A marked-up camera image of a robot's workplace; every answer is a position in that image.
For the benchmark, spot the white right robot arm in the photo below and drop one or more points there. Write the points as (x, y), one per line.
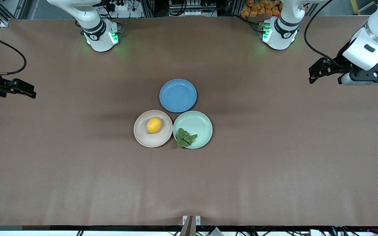
(97, 31)

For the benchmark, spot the green lettuce leaf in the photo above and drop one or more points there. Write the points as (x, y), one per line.
(185, 139)

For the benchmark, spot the pile of orange fruits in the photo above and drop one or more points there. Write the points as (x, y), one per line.
(257, 8)

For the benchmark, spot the aluminium frame profile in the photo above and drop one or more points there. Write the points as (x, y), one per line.
(13, 13)

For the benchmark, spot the metal mount bracket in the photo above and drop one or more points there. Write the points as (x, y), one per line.
(188, 226)

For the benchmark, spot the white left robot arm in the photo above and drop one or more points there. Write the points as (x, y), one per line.
(282, 32)

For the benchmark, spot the green plate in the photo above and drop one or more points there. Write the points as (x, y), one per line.
(198, 126)

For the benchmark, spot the white power strip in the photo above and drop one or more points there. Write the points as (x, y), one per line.
(121, 6)

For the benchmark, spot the blue plate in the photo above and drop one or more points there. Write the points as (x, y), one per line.
(178, 95)

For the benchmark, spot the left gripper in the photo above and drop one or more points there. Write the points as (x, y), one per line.
(339, 66)

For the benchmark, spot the pink plate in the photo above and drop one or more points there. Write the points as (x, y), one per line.
(143, 134)

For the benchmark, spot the yellow lemon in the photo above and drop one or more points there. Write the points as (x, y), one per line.
(154, 125)

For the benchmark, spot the grey power adapter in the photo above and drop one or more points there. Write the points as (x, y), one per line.
(215, 232)

